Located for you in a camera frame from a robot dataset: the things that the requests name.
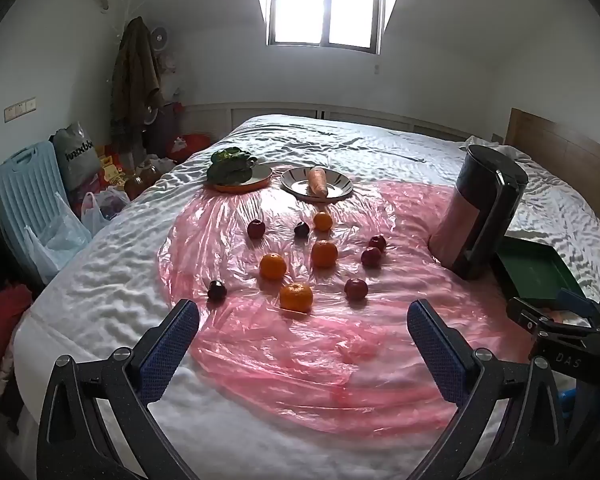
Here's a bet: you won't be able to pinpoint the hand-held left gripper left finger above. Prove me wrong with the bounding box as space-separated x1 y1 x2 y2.
36 298 201 480

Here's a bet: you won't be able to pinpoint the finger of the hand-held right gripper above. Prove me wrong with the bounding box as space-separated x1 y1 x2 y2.
555 287 600 322
506 296 600 342

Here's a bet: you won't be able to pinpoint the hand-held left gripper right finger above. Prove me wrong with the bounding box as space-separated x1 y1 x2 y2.
406 298 566 480

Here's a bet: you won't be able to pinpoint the green square tray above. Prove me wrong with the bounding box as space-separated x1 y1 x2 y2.
491 237 588 306

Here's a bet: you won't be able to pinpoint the pink plastic sheet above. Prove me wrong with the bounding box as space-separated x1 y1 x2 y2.
157 162 531 436

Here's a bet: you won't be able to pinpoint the black steel electric kettle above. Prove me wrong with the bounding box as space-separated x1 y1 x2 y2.
428 144 530 281

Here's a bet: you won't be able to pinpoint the clear plastic bag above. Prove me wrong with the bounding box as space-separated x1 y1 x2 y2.
25 192 93 283

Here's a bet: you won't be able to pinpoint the wooden headboard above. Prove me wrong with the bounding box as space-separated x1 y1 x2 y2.
504 107 600 238

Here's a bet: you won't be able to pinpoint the white plastic bag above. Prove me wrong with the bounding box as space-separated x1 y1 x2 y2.
81 186 131 236

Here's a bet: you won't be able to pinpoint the brown jar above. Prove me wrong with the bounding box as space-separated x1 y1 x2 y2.
125 165 163 201

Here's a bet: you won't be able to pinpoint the red cloth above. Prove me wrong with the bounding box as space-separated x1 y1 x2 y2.
0 284 33 396

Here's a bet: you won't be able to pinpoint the white pillow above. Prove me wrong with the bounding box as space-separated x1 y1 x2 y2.
462 135 531 168

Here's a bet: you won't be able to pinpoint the yellow boxes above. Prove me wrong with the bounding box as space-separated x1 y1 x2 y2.
100 152 131 186

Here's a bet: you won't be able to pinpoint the green leafy vegetable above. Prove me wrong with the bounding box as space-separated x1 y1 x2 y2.
206 146 259 184

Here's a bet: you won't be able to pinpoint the orange rimmed plate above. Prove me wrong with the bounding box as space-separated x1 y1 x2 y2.
203 162 273 194

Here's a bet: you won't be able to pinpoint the striped ceramic plate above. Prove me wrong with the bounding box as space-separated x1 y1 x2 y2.
280 167 354 203

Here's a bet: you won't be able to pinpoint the red bag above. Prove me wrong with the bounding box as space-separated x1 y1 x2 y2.
167 134 211 163

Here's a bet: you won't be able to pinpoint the carrot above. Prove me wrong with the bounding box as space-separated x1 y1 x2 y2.
307 166 329 198

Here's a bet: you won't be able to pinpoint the grey printed bag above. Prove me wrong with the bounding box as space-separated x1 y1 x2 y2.
52 122 103 191

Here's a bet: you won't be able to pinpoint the dark red suitcase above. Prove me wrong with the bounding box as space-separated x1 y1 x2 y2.
147 102 183 161

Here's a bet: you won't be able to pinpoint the light blue folding stool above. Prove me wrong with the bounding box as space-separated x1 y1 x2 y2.
0 141 73 286

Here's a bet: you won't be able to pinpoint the brown hanging coat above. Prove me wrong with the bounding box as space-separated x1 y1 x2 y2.
111 16 163 161

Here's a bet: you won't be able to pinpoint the window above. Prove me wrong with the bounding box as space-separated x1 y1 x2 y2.
266 0 382 53

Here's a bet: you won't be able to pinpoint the wall switch panel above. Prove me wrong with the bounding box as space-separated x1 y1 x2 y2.
4 97 37 122

